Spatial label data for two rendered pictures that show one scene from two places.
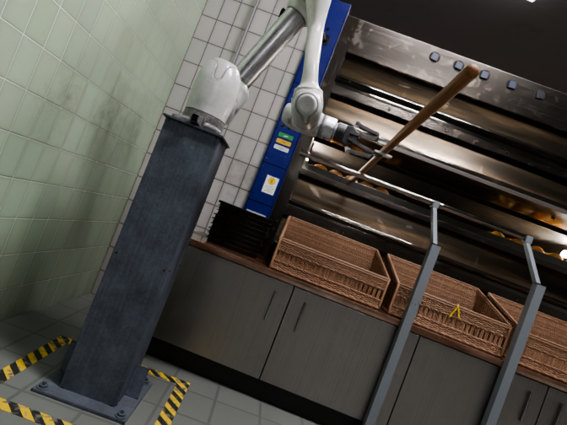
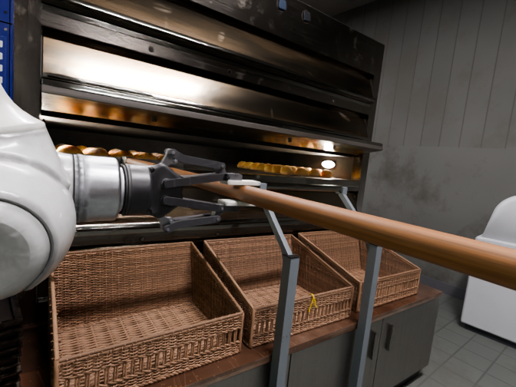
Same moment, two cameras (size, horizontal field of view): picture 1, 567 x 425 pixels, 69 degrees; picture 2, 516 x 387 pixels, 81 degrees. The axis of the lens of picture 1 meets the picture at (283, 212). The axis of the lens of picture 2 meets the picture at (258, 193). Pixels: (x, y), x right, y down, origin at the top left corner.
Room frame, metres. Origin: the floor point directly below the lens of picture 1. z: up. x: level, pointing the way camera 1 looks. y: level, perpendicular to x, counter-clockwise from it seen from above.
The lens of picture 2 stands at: (1.11, 0.04, 1.26)
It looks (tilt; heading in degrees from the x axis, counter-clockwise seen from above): 6 degrees down; 322
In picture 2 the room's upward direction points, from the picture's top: 6 degrees clockwise
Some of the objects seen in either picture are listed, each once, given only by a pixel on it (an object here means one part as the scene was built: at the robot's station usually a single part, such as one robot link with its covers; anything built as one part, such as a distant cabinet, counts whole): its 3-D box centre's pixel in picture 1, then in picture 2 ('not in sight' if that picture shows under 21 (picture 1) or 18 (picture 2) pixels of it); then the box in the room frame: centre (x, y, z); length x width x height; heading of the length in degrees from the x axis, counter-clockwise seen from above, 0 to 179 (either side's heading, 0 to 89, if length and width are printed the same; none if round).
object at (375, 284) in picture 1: (329, 257); (143, 302); (2.14, -0.31, 0.72); 0.56 x 0.49 x 0.28; 89
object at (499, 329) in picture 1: (437, 298); (275, 277); (2.12, -0.90, 0.72); 0.56 x 0.49 x 0.28; 86
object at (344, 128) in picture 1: (346, 135); (151, 190); (1.57, -0.12, 1.20); 0.09 x 0.07 x 0.08; 88
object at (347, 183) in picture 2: (445, 219); (248, 177); (2.41, -0.90, 1.16); 1.80 x 0.06 x 0.04; 88
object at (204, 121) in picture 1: (201, 122); not in sight; (1.48, 0.40, 1.03); 0.22 x 0.18 x 0.06; 2
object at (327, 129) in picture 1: (327, 128); (97, 189); (1.57, -0.04, 1.20); 0.09 x 0.06 x 0.09; 178
